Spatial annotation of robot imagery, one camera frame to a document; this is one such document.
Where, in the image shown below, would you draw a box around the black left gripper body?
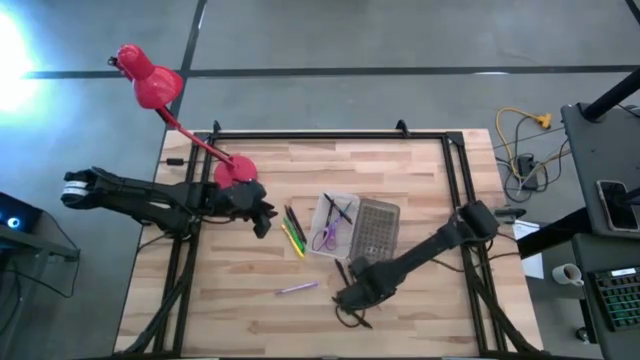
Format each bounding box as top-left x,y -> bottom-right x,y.
214,179 -> 269,224

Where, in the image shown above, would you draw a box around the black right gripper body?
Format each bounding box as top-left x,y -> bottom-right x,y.
347,255 -> 401,306

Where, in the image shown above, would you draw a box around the brown pen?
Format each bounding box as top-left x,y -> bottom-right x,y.
283,204 -> 301,236

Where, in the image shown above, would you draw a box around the yellow pen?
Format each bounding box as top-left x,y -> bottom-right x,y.
280,223 -> 306,259

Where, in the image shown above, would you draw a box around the purple pen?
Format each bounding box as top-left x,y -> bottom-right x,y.
274,281 -> 321,296

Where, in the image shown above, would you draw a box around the grey textured box lid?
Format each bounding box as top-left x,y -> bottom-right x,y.
348,197 -> 402,264

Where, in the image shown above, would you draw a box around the clear plastic supply box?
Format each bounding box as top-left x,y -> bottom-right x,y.
305,191 -> 361,260

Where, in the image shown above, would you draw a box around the purple scissors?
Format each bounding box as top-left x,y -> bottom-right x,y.
312,202 -> 351,253

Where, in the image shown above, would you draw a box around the red desk lamp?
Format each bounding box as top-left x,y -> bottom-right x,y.
107,43 -> 260,190

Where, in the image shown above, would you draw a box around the white paper sheet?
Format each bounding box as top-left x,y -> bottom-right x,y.
512,219 -> 545,280

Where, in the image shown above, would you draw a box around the black metal bar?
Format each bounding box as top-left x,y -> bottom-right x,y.
517,207 -> 591,260

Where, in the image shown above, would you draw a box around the black power adapter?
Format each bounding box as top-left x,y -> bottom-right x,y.
516,153 -> 540,191

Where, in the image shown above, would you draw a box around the white mug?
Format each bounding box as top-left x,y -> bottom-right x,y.
551,262 -> 585,288

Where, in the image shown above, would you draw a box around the grey side stand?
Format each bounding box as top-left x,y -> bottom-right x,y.
0,219 -> 81,360

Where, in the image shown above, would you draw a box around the black device with blue light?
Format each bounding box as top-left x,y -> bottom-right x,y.
0,191 -> 44,236

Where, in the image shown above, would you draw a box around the backlit keyboard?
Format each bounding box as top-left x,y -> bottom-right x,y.
589,266 -> 640,333

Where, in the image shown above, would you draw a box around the black smartphone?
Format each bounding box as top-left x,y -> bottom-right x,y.
596,179 -> 640,234

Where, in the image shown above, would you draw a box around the grey desk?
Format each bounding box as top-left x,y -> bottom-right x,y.
560,102 -> 640,360

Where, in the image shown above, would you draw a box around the black pole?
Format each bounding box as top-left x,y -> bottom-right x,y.
582,67 -> 640,124

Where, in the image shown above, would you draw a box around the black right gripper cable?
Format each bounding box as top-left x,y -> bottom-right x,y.
333,303 -> 367,330

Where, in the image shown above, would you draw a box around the black metal table frame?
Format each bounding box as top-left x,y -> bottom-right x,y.
152,119 -> 539,359

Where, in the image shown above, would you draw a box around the yellow cable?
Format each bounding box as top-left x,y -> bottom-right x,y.
494,107 -> 554,176

